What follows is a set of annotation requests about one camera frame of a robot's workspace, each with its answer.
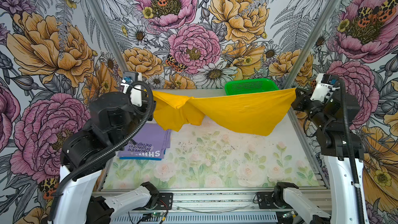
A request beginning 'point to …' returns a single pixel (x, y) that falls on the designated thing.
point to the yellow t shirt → (254, 114)
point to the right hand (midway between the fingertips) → (295, 93)
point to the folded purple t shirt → (150, 141)
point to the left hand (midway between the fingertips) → (144, 99)
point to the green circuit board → (157, 214)
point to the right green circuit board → (286, 215)
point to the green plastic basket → (242, 86)
